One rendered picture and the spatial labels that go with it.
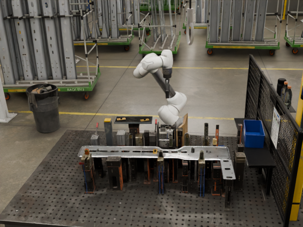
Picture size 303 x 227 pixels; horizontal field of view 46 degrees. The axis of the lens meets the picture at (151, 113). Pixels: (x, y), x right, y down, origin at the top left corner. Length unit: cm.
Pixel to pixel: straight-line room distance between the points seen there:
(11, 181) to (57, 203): 184
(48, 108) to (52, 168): 222
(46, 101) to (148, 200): 309
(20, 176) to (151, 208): 245
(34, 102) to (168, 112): 259
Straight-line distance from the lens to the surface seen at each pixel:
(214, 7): 1009
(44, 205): 331
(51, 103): 583
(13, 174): 515
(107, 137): 359
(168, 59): 309
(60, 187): 347
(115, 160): 311
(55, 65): 748
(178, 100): 391
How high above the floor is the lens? 268
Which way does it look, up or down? 25 degrees down
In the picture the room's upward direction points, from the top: 2 degrees counter-clockwise
